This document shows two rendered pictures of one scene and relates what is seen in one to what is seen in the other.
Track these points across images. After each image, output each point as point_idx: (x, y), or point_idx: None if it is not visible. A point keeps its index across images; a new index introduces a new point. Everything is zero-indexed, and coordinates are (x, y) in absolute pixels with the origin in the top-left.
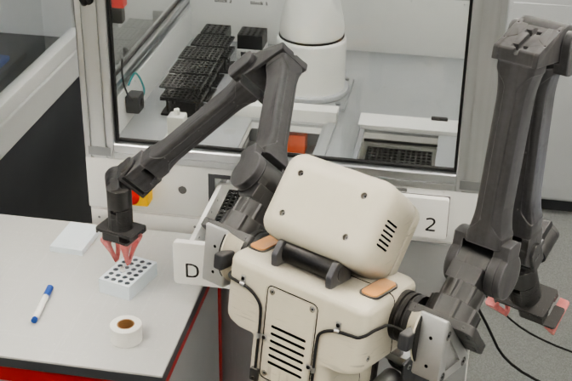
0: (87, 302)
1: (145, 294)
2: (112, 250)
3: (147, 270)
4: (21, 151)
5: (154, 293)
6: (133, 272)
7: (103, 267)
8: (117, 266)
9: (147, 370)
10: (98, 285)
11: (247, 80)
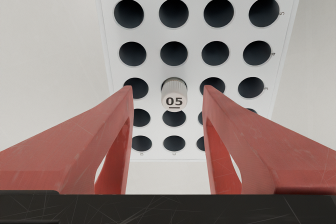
0: (131, 167)
1: (289, 71)
2: (122, 192)
3: (291, 30)
4: None
5: (320, 53)
6: (228, 77)
7: None
8: (120, 50)
9: None
10: (95, 93)
11: None
